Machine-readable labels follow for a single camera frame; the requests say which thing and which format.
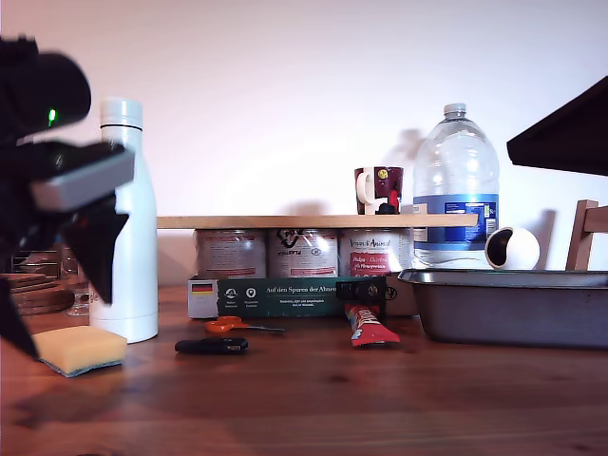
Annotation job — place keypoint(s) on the large clear plastic water bottle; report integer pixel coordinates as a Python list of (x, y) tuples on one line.
[(455, 166)]

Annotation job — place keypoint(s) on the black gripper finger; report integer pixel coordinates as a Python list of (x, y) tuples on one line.
[(100, 252), (14, 318)]

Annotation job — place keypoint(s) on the tin can with script label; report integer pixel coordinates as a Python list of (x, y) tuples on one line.
[(372, 254)]

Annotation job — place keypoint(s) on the light wooden shelf board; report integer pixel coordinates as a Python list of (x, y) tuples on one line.
[(309, 221)]

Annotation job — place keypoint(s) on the tin can with black logo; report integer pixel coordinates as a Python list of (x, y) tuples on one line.
[(303, 254)]

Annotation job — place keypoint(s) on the wooden chair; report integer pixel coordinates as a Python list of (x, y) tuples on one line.
[(580, 237)]

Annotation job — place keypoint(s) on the clear stemmed glass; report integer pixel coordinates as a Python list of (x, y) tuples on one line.
[(78, 290)]

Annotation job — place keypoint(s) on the black usb stick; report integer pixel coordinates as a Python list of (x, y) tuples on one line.
[(208, 346)]

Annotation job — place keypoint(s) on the tin can with red label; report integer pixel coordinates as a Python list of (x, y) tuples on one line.
[(230, 254)]

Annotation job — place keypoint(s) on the red snack bar wrapper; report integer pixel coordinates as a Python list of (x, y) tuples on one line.
[(369, 328)]

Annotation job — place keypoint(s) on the grey metal oven dish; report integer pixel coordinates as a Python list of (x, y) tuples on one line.
[(513, 309)]

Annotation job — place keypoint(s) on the white round webcam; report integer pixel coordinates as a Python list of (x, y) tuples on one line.
[(521, 249)]

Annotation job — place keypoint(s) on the black binder clip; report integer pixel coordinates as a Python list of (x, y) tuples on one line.
[(359, 290)]

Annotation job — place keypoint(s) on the dark green printed cardboard box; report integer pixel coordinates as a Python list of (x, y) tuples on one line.
[(285, 299)]

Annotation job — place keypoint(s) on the yellow sponge with blue pad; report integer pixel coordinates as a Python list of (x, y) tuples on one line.
[(81, 349)]

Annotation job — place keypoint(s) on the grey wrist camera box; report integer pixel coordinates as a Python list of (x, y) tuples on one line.
[(81, 183)]

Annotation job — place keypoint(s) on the stack of cork coasters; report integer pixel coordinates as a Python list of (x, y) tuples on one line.
[(43, 297)]

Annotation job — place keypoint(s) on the dark red patterned mug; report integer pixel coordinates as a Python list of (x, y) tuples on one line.
[(385, 190)]

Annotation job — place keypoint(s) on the white insulated steel bottle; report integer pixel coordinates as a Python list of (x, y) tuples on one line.
[(138, 266)]

